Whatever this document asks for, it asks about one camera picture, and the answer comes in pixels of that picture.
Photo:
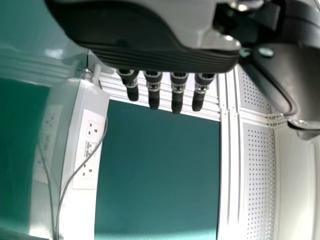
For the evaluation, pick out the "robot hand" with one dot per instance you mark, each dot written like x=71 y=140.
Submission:
x=175 y=35

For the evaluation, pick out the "grey corrugated conduit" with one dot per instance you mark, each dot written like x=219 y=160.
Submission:
x=95 y=75

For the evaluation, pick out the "white socket strip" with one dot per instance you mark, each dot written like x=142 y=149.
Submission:
x=86 y=147

